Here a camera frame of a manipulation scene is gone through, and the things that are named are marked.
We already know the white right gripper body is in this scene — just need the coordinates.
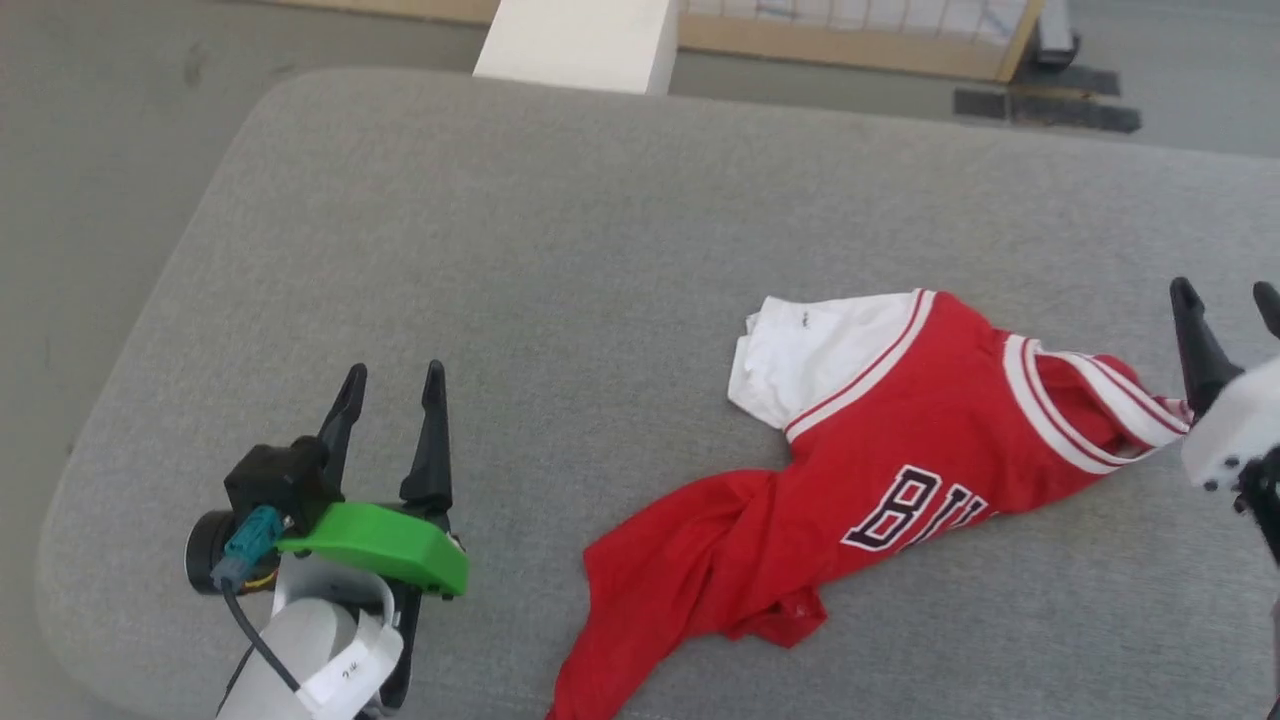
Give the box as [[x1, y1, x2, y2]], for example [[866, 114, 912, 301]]
[[1180, 355, 1280, 491]]

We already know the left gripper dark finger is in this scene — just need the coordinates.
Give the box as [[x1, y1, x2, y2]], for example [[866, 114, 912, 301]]
[[400, 360, 453, 521], [318, 363, 369, 491]]

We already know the white box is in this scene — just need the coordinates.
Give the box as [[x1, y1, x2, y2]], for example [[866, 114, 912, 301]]
[[473, 0, 681, 97]]

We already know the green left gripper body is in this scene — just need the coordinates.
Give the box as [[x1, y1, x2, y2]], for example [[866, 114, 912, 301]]
[[185, 490, 471, 601]]

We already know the black flat floor plate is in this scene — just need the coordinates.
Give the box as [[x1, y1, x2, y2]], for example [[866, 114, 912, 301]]
[[953, 62, 1143, 134]]

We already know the grey fabric sofa cushion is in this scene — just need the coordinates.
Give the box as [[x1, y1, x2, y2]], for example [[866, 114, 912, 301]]
[[35, 67, 1280, 720]]

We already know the grey metal leg with caster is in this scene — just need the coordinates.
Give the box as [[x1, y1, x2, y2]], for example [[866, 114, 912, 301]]
[[1035, 0, 1081, 69]]

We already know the red and white basketball jersey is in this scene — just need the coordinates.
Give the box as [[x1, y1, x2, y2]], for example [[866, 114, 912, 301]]
[[545, 288, 1196, 720]]

